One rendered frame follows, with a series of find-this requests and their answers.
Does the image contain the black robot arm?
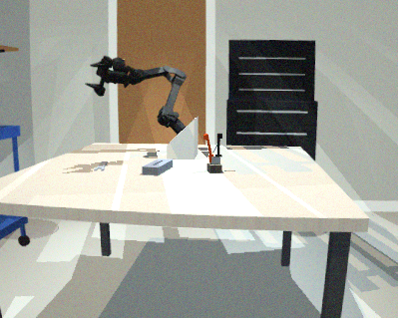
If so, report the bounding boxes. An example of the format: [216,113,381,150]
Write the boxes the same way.
[112,57,187,134]

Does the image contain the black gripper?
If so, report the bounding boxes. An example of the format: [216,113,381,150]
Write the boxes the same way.
[85,56,120,97]

